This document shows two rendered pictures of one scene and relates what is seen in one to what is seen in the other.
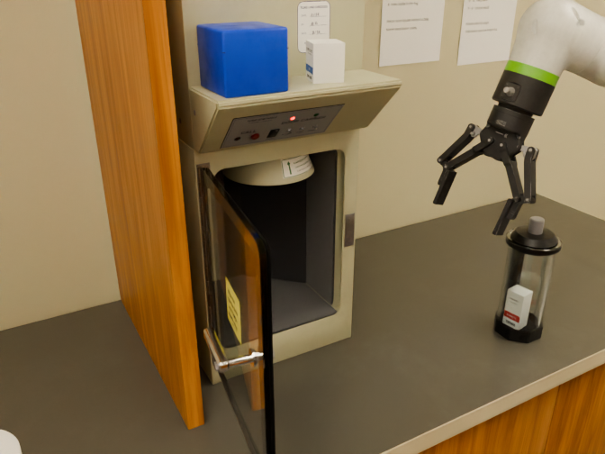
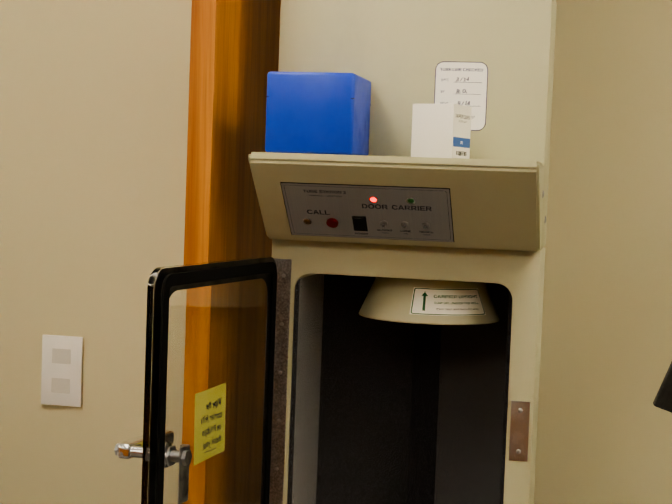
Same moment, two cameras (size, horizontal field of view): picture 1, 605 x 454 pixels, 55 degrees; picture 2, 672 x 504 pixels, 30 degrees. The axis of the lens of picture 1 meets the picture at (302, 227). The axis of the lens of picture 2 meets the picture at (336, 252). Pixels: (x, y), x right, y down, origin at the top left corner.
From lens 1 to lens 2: 0.93 m
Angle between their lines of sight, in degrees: 46
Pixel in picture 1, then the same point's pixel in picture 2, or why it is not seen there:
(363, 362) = not seen: outside the picture
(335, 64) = (440, 132)
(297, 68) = not seen: hidden behind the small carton
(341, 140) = (505, 269)
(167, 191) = (188, 260)
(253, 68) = (303, 118)
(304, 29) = (445, 97)
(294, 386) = not seen: outside the picture
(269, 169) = (395, 298)
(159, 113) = (192, 161)
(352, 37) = (526, 115)
